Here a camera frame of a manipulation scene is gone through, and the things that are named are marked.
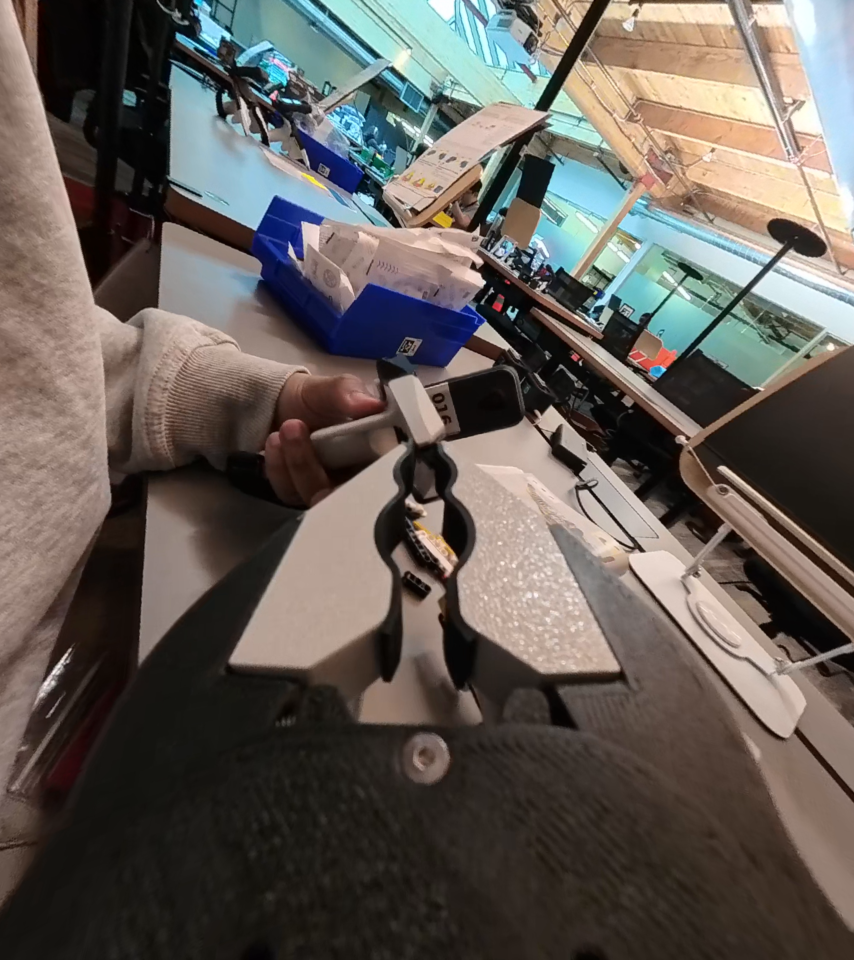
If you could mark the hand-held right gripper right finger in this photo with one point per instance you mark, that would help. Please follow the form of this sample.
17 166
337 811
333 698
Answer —
524 592

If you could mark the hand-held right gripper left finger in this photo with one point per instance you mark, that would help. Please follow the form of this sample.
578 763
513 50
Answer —
322 585

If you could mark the person's left forearm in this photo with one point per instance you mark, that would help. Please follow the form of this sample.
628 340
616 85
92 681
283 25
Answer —
194 382

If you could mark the small black lego piece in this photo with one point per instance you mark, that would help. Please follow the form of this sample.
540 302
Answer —
415 585

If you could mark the person's left hand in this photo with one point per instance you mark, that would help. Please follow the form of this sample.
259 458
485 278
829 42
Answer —
314 401

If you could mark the small black desk device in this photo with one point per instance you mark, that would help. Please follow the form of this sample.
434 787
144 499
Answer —
568 450

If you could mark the large blue plastic bin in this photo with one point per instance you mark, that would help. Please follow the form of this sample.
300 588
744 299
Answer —
389 322

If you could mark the pile of white paper bags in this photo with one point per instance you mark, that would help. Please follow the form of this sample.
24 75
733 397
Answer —
397 259

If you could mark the white monitor stand base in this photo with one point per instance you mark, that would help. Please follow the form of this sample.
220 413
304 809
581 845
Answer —
726 645

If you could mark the tilted paper instruction board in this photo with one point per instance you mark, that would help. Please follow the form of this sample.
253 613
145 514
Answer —
464 146

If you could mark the small blue plastic bin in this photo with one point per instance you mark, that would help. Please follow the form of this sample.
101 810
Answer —
337 165

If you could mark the black slanted pole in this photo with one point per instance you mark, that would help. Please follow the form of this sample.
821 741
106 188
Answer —
547 97

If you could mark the black computer monitor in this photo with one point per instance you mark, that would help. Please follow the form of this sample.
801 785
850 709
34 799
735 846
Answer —
824 457

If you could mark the black floor lamp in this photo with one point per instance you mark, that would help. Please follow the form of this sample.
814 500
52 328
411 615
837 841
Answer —
794 240

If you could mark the grey knit sleeve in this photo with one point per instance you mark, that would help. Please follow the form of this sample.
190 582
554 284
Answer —
14 375

